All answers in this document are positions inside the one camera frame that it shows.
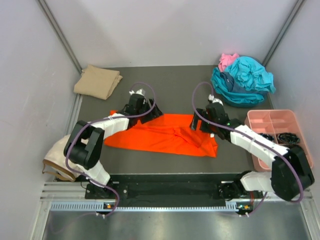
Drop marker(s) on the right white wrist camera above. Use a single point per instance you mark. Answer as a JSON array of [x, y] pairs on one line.
[[212, 99]]

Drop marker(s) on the pink t shirt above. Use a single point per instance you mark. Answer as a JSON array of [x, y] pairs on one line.
[[227, 60]]

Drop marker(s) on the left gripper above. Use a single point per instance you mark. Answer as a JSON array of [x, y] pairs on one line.
[[154, 113]]

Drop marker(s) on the folded beige t shirt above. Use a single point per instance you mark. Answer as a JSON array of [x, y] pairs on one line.
[[97, 82]]

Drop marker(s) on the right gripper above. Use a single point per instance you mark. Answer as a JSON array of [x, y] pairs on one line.
[[194, 123]]

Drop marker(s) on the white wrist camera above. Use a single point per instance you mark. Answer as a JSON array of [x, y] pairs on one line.
[[140, 91], [212, 99]]

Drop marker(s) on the turquoise t shirt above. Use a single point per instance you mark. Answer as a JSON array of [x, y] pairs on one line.
[[247, 80]]

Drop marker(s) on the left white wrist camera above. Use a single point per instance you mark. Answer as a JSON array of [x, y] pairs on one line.
[[140, 91]]

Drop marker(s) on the pink divided tray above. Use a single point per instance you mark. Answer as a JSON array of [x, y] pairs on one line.
[[281, 127]]

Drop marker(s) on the aluminium frame rail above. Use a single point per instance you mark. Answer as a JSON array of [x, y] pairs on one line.
[[72, 192]]

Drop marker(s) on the grey slotted cable duct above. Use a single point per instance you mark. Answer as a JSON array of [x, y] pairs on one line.
[[68, 206]]

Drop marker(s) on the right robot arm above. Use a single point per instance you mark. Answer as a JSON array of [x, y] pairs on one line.
[[290, 173]]

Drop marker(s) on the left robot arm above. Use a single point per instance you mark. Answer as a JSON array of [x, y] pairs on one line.
[[83, 148]]

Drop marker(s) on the orange t shirt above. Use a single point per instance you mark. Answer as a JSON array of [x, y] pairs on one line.
[[169, 134]]

